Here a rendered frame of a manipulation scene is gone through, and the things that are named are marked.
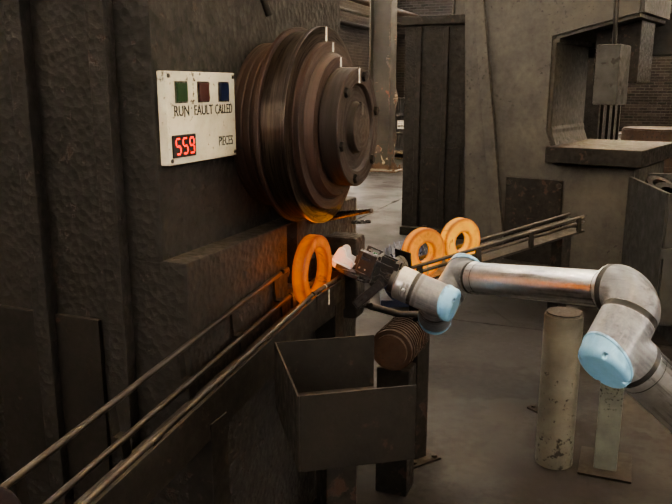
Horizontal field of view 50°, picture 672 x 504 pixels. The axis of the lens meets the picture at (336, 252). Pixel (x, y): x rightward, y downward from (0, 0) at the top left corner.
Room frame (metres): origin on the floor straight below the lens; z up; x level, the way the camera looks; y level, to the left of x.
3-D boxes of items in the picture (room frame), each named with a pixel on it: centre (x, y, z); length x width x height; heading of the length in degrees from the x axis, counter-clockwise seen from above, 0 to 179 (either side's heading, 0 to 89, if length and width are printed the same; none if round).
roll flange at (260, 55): (1.83, 0.13, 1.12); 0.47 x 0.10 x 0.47; 158
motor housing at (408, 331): (2.05, -0.20, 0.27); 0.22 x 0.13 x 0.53; 158
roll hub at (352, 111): (1.76, -0.04, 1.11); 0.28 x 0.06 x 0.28; 158
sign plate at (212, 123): (1.52, 0.28, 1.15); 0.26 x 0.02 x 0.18; 158
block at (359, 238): (2.02, -0.02, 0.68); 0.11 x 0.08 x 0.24; 68
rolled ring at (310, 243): (1.80, 0.06, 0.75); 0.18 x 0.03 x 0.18; 157
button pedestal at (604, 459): (2.15, -0.88, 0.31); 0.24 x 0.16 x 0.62; 158
